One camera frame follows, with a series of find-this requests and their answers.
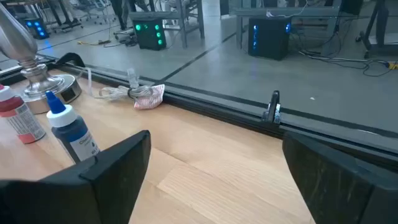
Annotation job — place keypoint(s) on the large blue food coloring bottle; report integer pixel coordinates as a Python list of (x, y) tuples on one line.
[(70, 130)]

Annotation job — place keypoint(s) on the black computer tower green lights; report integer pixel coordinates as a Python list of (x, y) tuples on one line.
[(149, 34)]

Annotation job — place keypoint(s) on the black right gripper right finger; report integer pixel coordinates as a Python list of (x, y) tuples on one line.
[(342, 193)]

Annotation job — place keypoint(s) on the large red food coloring bottle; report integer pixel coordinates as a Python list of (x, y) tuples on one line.
[(21, 121)]

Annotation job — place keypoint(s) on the grey desk wooden top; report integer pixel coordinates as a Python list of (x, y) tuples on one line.
[(183, 15), (280, 12)]

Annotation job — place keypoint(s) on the person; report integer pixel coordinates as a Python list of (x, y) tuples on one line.
[(119, 14)]

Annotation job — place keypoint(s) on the black rolling stand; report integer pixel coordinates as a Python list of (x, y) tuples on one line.
[(377, 28)]

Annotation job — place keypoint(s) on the black-legged desk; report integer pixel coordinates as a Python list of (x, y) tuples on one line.
[(59, 14)]

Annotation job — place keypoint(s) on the black metal clamp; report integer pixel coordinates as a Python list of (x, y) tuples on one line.
[(273, 109)]

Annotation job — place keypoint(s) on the black computer tower round lights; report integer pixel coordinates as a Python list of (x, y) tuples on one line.
[(37, 28)]

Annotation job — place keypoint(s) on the office chair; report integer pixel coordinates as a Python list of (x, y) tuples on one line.
[(90, 11)]

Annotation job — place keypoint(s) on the silver table lamp white shade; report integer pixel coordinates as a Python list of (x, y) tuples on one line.
[(18, 40)]

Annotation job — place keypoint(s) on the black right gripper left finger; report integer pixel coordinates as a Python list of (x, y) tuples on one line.
[(93, 193)]

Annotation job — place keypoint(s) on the black computer tower blue lights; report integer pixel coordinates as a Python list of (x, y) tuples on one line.
[(269, 39)]

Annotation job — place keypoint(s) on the black aluminium rig frame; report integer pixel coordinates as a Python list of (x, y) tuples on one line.
[(217, 110)]

